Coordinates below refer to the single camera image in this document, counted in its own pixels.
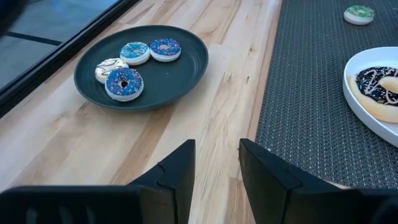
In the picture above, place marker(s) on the small white chocolate-drizzled donut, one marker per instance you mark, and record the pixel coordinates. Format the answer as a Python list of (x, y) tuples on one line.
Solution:
[(105, 67)]

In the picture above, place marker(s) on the black table frame rail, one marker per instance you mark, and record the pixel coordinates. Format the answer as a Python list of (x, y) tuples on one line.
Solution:
[(62, 54)]

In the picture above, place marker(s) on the dark grey round plate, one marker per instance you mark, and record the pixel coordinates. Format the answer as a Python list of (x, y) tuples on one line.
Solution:
[(174, 77)]

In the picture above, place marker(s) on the large chocolate iced donut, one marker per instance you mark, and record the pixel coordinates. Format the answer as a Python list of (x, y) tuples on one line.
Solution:
[(367, 84)]

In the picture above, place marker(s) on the grey woven placemat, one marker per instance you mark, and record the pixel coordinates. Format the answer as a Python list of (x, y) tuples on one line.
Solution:
[(304, 93)]

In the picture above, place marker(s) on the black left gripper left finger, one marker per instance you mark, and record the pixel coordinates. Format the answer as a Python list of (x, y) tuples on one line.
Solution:
[(168, 193)]

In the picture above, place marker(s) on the small green iced donut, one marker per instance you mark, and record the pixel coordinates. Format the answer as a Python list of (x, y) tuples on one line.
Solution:
[(359, 14)]

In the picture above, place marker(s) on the white plate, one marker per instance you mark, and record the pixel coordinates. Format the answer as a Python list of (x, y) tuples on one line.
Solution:
[(351, 93)]

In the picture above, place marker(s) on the small dark blue sprinkled donut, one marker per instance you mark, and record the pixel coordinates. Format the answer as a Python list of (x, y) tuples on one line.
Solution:
[(133, 77), (169, 51)]

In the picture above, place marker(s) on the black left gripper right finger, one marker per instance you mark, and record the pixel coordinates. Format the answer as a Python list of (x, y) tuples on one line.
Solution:
[(267, 186)]

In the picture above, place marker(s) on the small light blue sprinkled donut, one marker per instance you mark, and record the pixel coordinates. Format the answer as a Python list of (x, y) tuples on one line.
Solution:
[(134, 51)]

